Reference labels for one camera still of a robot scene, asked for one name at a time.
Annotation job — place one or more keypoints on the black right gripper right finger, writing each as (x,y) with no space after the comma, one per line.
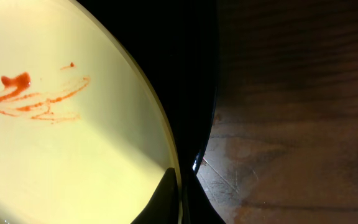
(197,208)

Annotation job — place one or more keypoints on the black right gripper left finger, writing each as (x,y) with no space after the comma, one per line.
(163,206)

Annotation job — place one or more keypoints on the yellow plate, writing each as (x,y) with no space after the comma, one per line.
(83,136)

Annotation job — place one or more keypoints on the round black tray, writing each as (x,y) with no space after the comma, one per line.
(175,43)

